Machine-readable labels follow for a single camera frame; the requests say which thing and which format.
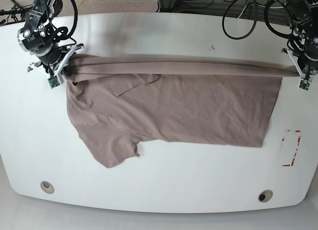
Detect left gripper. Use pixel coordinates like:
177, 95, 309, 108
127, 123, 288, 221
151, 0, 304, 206
281, 48, 318, 84

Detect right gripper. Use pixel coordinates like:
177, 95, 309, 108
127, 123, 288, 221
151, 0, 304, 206
27, 43, 84, 79

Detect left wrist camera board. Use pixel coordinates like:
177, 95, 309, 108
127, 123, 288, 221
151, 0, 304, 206
299, 78, 311, 91

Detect mauve T-shirt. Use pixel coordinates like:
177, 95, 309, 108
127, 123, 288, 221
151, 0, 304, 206
64, 55, 297, 168

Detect red tape rectangle marking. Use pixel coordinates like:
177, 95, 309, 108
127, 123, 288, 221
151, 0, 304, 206
279, 130, 302, 167

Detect left table grommet hole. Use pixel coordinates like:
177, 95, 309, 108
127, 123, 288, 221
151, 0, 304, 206
40, 181, 54, 194

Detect table grommet hole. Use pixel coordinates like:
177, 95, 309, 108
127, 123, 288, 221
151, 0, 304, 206
258, 190, 273, 203
40, 181, 54, 194

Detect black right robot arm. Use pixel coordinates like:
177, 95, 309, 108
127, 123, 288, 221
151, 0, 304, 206
17, 0, 84, 88

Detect right table grommet hole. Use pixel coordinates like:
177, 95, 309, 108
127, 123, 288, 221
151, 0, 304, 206
258, 190, 273, 203

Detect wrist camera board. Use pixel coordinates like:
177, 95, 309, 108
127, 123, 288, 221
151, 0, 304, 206
47, 76, 64, 89
299, 78, 311, 91

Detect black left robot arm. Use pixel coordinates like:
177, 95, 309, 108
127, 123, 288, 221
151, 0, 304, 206
222, 0, 318, 91

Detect black tripod legs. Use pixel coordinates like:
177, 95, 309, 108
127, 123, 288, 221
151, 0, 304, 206
0, 0, 33, 26

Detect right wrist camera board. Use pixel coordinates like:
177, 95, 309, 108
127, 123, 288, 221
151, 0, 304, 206
47, 76, 64, 89

